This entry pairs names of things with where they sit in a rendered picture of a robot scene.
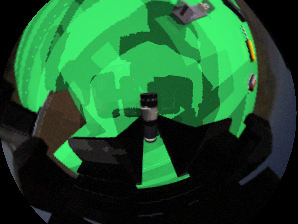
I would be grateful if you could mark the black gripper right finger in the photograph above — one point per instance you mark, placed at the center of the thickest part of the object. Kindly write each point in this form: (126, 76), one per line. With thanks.
(183, 142)

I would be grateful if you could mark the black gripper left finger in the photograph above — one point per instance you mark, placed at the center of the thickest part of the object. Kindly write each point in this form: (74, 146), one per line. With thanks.
(125, 149)

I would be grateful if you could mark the grey battery holder with spring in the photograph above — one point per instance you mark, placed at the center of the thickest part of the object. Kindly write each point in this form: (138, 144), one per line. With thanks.
(186, 13)

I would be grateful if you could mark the yellow-handled screwdriver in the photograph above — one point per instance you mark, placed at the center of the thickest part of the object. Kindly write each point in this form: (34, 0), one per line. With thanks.
(251, 52)

